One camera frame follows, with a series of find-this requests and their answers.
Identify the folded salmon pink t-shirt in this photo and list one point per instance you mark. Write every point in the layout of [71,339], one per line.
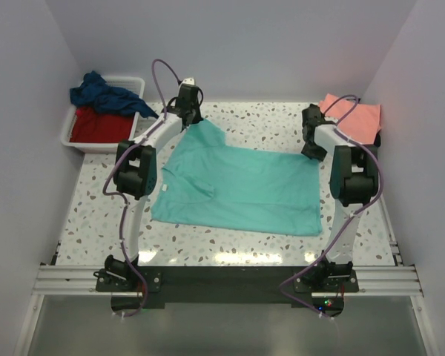
[362,124]

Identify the folded black t-shirt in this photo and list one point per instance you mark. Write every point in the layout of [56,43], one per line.
[377,141]

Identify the teal t-shirt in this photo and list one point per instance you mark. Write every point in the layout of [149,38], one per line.
[209,183]

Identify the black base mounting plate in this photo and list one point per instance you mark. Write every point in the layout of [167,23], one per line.
[155,287]

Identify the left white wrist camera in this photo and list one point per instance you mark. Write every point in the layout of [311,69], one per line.
[188,81]

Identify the aluminium rail frame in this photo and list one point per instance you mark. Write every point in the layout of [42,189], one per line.
[394,281]

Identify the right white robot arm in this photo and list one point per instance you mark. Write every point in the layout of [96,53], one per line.
[353,184]

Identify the navy blue t-shirt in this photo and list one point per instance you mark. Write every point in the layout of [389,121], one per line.
[95,92]

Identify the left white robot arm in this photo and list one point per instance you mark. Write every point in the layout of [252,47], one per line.
[134,175]

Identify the red t-shirt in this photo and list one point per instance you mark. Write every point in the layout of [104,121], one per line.
[101,128]

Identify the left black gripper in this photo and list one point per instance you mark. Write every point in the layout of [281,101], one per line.
[198,118]

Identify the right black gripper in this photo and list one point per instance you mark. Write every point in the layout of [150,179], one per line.
[317,154]

